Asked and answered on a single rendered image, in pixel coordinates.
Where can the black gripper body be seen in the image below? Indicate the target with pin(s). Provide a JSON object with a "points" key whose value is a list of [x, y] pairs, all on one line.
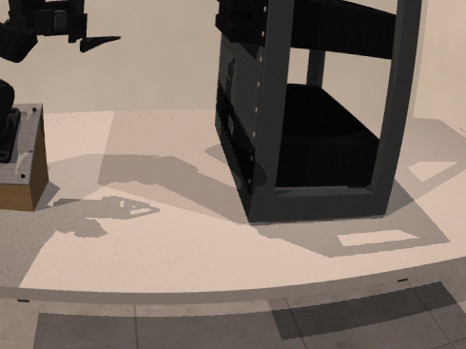
{"points": [[77, 28]]}

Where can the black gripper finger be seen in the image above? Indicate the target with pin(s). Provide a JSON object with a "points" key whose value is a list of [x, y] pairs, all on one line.
{"points": [[92, 42]]}

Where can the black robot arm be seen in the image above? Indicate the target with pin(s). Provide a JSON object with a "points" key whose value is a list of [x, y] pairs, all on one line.
{"points": [[18, 35]]}

